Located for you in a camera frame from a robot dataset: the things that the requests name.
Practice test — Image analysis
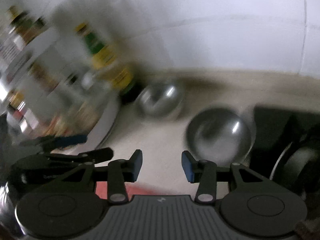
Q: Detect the steel bowl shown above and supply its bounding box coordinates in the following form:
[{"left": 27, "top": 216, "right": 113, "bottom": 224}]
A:
[
  {"left": 135, "top": 79, "right": 186, "bottom": 122},
  {"left": 185, "top": 107, "right": 255, "bottom": 167}
]

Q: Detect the steel bowl back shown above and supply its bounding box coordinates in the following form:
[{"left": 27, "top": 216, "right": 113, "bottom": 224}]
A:
[{"left": 135, "top": 79, "right": 186, "bottom": 122}]

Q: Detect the red cloth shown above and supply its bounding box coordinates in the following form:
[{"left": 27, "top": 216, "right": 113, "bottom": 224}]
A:
[{"left": 94, "top": 180, "right": 176, "bottom": 201}]

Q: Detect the white rotating condiment tray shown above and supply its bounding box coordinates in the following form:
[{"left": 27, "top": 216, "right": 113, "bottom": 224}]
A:
[{"left": 88, "top": 91, "right": 120, "bottom": 136}]

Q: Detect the black gas stove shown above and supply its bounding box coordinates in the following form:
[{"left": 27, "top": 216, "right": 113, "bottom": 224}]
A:
[{"left": 249, "top": 106, "right": 319, "bottom": 209}]

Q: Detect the yellow-green sesame oil bottle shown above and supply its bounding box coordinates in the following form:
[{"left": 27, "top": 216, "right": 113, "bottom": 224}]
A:
[{"left": 75, "top": 23, "right": 144, "bottom": 105}]

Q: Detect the purple-label clear bottle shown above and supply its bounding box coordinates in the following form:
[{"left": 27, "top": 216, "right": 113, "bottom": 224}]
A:
[{"left": 1, "top": 5, "right": 47, "bottom": 83}]

